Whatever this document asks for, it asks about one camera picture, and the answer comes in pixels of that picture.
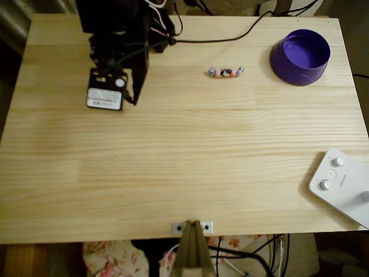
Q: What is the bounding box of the floral patterned cloth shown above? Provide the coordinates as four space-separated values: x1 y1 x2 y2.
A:
82 233 262 277

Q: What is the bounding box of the aluminium extrusion camera post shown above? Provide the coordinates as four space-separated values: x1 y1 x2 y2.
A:
172 220 217 277

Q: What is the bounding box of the purple plastic bowl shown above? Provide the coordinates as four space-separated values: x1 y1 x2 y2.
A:
269 28 332 87

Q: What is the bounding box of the thin black cable bundle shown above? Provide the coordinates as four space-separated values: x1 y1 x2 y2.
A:
267 233 291 277

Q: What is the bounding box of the grey curtain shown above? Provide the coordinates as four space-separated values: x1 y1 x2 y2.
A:
0 0 77 56

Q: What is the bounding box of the thick black cable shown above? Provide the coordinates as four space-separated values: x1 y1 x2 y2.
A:
208 245 275 277

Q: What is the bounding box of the candy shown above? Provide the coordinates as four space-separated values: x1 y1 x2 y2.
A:
203 66 246 79

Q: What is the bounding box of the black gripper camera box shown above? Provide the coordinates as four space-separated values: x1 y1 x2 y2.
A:
85 68 129 111

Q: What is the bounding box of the white lamp base with knobs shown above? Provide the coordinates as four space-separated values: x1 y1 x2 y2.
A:
307 147 369 231

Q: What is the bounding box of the white cable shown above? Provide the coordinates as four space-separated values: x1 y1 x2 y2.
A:
218 256 246 277
159 243 182 271

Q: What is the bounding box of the red white servo wire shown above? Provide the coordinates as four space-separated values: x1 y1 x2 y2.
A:
143 0 171 39

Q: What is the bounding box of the black base power cable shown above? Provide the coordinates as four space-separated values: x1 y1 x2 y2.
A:
184 0 216 16

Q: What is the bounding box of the black camera cable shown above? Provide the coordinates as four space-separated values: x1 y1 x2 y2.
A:
108 5 326 69

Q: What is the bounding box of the black white striped cushion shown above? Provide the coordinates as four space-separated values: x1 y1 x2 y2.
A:
253 0 327 17

